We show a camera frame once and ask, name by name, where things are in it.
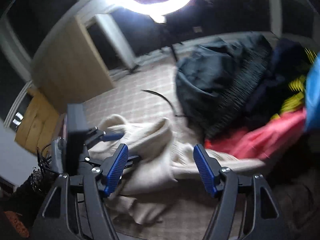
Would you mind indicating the cream knit sweater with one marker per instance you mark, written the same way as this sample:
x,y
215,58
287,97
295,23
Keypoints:
x,y
148,188

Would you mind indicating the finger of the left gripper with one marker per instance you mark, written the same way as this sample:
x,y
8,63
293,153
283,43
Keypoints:
x,y
133,160
111,136

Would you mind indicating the black ribbed garment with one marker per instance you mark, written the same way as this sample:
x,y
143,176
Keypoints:
x,y
252,55

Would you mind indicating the yellow black striped garment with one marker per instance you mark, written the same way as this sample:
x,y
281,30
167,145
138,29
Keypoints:
x,y
288,94

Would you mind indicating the dark teal jacket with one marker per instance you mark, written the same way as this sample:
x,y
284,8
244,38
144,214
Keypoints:
x,y
203,77

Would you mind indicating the plaid bed sheet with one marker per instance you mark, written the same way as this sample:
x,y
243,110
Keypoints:
x,y
144,96

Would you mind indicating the black tripod stand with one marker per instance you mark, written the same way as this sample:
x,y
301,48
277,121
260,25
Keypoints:
x,y
166,37

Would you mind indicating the light wood wardrobe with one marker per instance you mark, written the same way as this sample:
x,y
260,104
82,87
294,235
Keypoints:
x,y
71,69

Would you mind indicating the red pink garment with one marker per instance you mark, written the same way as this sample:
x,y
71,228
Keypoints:
x,y
276,136

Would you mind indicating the blue garment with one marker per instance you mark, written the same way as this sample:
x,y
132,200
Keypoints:
x,y
312,97

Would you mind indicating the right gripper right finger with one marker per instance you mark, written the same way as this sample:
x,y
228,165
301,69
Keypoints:
x,y
262,218

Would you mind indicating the pine wood headboard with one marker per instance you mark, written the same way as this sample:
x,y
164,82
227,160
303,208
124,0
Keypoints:
x,y
38,123

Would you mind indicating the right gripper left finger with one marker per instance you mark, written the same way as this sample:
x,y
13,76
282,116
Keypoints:
x,y
58,216

